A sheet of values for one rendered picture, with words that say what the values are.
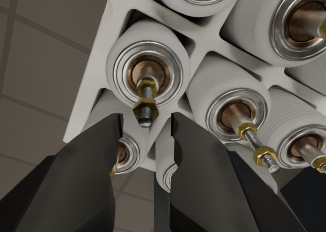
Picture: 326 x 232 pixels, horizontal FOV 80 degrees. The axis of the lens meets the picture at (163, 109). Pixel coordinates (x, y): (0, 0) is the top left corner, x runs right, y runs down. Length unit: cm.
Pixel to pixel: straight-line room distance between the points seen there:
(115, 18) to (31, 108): 39
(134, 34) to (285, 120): 22
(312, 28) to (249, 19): 6
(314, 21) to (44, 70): 50
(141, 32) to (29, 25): 35
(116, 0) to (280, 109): 27
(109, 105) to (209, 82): 14
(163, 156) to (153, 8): 20
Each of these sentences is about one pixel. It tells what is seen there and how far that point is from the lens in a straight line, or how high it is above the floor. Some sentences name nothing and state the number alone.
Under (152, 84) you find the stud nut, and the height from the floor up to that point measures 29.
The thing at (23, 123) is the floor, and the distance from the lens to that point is 64.
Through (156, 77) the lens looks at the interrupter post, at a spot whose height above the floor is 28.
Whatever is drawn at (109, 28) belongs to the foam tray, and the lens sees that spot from 28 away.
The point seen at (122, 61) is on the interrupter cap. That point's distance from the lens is 21.
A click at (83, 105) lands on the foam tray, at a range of 33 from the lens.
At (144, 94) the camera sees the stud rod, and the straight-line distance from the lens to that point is 16.
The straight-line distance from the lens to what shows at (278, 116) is 32.
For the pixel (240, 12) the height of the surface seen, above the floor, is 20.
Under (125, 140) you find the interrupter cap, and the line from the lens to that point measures 26.
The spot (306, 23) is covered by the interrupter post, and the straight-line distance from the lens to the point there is 24.
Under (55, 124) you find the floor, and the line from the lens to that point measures 60.
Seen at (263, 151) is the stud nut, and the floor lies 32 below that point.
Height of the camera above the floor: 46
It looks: 61 degrees down
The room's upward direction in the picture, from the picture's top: 175 degrees clockwise
